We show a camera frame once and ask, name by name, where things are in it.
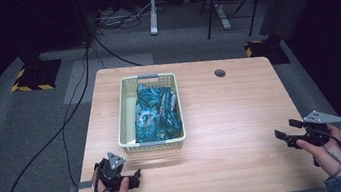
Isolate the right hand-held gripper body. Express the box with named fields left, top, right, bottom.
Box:
left=281, top=106, right=341, bottom=152

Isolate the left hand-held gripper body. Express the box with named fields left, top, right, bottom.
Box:
left=93, top=149, right=133, bottom=192

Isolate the pale green plastic basket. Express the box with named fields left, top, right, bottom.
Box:
left=109, top=70, right=189, bottom=157

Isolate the teal patterned cloth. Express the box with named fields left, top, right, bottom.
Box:
left=128, top=78, right=185, bottom=145

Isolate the person's right hand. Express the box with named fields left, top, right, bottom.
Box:
left=293, top=122, right=341, bottom=184

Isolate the black yellow striped stand base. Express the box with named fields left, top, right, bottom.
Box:
left=5, top=47, right=66, bottom=96
left=242, top=32, right=292, bottom=70

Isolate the black stand pole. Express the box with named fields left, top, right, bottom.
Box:
left=67, top=0, right=96, bottom=47

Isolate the grey table edge bracket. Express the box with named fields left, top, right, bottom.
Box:
left=67, top=180, right=96, bottom=192

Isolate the thick black floor cable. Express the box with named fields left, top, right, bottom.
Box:
left=0, top=41, right=111, bottom=192

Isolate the thin black floor cable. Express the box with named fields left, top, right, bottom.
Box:
left=49, top=45, right=113, bottom=189

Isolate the grey table cable grommet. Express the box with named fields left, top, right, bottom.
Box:
left=213, top=67, right=227, bottom=80

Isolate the tangle of floor cables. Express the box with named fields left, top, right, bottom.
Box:
left=91, top=1, right=153, bottom=34

